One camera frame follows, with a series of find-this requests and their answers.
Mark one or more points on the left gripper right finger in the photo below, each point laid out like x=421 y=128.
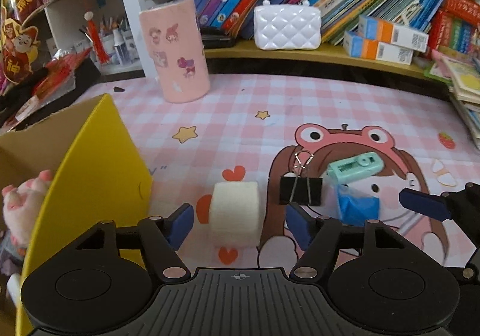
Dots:
x=319 y=239

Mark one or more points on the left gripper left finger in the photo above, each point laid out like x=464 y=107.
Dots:
x=161 y=238

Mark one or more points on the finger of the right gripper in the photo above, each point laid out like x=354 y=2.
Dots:
x=459 y=206

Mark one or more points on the blue plastic bag item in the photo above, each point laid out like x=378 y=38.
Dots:
x=354 y=207

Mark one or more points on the black binder clip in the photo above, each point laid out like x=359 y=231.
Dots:
x=301 y=185

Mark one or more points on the mint green correction tape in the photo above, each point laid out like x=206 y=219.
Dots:
x=355 y=168

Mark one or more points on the cream foam cube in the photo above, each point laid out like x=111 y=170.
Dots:
x=236 y=215

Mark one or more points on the pink plush pig toy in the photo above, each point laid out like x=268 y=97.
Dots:
x=22 y=204

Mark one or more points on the blue toy fun truck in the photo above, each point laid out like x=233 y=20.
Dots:
x=12 y=257

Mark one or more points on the white power adapter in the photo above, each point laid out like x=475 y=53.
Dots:
x=14 y=287

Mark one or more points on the yellow cardboard box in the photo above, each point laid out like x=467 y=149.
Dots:
x=98 y=173

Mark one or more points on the stack of magazines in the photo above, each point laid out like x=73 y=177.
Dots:
x=461 y=75

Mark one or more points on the orange blue medicine box lower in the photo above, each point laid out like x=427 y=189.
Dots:
x=357 y=46

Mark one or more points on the orange blue medicine box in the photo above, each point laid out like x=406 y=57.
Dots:
x=357 y=46
x=392 y=33

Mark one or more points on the red tassel doll ornament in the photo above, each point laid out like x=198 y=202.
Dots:
x=101 y=53

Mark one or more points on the orange blue medicine box upper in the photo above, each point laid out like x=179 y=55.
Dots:
x=392 y=33

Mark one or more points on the black yamaha keyboard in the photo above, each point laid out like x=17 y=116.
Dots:
x=55 y=86

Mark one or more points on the pink sticker cylinder box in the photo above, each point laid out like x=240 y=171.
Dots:
x=174 y=44

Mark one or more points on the white quilted pearl handbag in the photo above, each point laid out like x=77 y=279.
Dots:
x=286 y=26

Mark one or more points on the white cubby shelf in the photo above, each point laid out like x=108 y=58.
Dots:
x=63 y=25

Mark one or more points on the red gold fortune god decoration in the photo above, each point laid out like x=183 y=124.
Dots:
x=19 y=45

